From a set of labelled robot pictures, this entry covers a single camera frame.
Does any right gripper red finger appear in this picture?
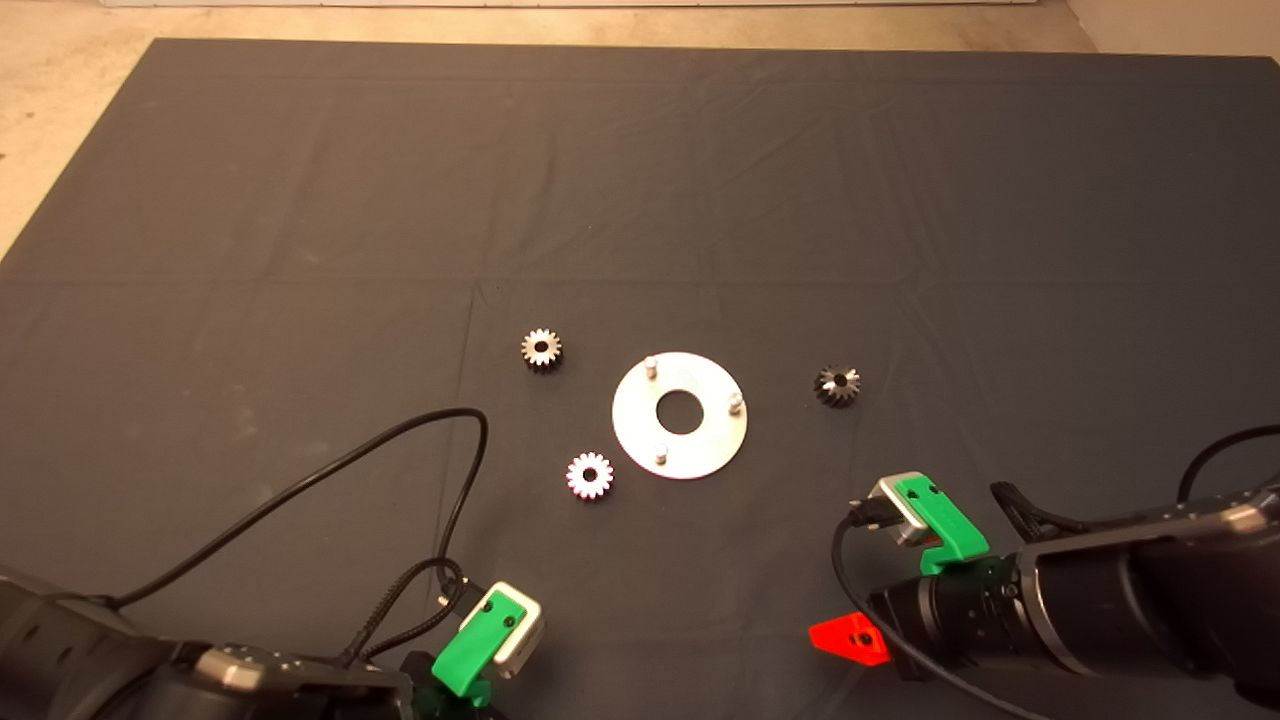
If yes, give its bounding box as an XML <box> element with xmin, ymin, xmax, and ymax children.
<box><xmin>808</xmin><ymin>612</ymin><xmax>891</xmax><ymax>667</ymax></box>

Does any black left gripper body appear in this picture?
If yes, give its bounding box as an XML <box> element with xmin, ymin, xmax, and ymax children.
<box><xmin>400</xmin><ymin>652</ymin><xmax>497</xmax><ymax>720</ymax></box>

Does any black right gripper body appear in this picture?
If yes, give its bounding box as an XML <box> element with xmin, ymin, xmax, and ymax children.
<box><xmin>868</xmin><ymin>556</ymin><xmax>1051</xmax><ymax>681</ymax></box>

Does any small steel planetary gear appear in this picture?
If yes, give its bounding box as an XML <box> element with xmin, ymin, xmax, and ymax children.
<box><xmin>521</xmin><ymin>328</ymin><xmax>563</xmax><ymax>372</ymax></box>
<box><xmin>566</xmin><ymin>452</ymin><xmax>615</xmax><ymax>501</ymax></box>

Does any round metal carrier plate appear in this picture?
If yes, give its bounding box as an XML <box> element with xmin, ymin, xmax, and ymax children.
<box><xmin>611</xmin><ymin>351</ymin><xmax>749</xmax><ymax>480</ymax></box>

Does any dark steel planetary gear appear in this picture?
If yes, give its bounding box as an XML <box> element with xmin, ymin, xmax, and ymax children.
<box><xmin>813</xmin><ymin>365</ymin><xmax>862</xmax><ymax>409</ymax></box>

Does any dark grey table cloth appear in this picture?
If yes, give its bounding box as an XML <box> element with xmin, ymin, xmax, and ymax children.
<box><xmin>0</xmin><ymin>38</ymin><xmax>1280</xmax><ymax>720</ymax></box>

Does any left wrist green camera mount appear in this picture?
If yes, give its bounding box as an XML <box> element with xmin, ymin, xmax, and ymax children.
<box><xmin>432</xmin><ymin>590</ymin><xmax>528</xmax><ymax>700</ymax></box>

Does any wrist green camera mount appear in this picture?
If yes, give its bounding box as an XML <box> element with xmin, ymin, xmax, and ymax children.
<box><xmin>893</xmin><ymin>476</ymin><xmax>991</xmax><ymax>577</ymax></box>
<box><xmin>432</xmin><ymin>590</ymin><xmax>528</xmax><ymax>700</ymax></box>

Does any short braided left wrist cable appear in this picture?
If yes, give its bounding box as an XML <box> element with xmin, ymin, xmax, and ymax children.
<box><xmin>340</xmin><ymin>560</ymin><xmax>473</xmax><ymax>669</ymax></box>

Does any right wrist green camera mount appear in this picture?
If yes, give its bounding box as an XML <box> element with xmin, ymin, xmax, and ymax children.
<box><xmin>893</xmin><ymin>476</ymin><xmax>991</xmax><ymax>577</ymax></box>

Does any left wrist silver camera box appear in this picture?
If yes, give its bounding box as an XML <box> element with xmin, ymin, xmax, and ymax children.
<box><xmin>485</xmin><ymin>582</ymin><xmax>547</xmax><ymax>680</ymax></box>

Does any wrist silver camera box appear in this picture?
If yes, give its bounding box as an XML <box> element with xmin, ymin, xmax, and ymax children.
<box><xmin>868</xmin><ymin>472</ymin><xmax>937</xmax><ymax>547</ymax></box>
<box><xmin>485</xmin><ymin>582</ymin><xmax>547</xmax><ymax>680</ymax></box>

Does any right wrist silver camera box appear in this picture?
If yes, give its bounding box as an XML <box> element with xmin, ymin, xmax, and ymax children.
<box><xmin>868</xmin><ymin>472</ymin><xmax>937</xmax><ymax>547</ymax></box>

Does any right arm black cable bundle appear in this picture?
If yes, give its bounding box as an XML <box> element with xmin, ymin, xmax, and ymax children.
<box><xmin>990</xmin><ymin>482</ymin><xmax>1093</xmax><ymax>547</ymax></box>

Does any left wrist thin camera cable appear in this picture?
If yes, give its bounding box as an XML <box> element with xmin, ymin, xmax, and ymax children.
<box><xmin>105</xmin><ymin>407</ymin><xmax>491</xmax><ymax>611</ymax></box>

